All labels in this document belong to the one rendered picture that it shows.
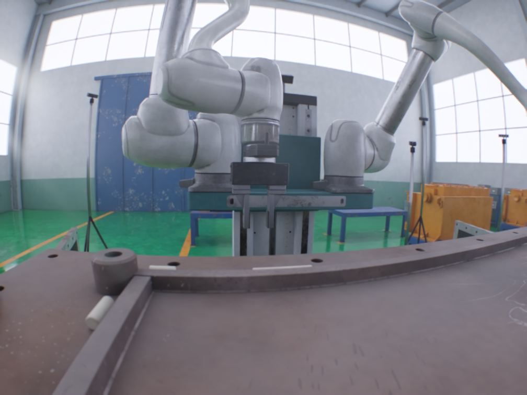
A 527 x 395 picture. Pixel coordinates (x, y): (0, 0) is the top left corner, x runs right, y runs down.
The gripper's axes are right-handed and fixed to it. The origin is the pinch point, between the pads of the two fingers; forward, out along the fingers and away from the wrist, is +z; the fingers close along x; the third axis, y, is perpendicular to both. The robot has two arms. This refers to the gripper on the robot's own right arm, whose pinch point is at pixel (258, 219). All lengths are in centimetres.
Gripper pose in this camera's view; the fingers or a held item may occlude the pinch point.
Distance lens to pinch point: 61.6
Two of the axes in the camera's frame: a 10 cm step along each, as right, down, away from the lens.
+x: -9.8, 0.0, -1.8
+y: -1.8, -1.1, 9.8
